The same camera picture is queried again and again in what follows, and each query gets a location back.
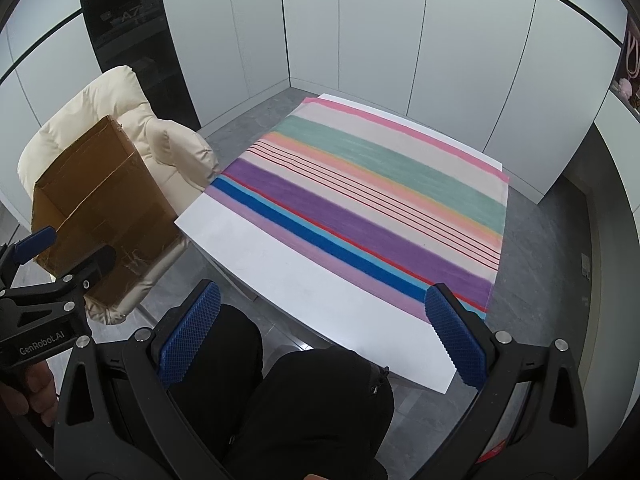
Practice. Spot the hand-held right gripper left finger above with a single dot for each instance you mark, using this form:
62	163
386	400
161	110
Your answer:
192	332

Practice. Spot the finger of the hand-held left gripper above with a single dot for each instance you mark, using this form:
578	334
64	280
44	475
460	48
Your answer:
35	240
95	260

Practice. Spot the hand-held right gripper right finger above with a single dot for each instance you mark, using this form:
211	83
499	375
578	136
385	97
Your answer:
455	340

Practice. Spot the brown cardboard box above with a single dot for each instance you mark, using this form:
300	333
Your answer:
100	195

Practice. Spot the person's left hand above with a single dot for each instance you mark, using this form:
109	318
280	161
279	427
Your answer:
35	390

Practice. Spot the person's black pants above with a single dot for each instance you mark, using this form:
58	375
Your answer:
310	410

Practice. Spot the cream padded armchair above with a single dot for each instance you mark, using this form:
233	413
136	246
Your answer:
100	100

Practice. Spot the striped multicolour cloth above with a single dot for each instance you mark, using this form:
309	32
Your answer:
350	185

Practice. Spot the black display cabinet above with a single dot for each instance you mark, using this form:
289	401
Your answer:
135	35

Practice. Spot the shelf with pink items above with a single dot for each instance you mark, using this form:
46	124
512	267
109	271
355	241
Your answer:
631	60

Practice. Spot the wall socket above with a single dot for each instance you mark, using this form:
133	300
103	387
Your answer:
585	264

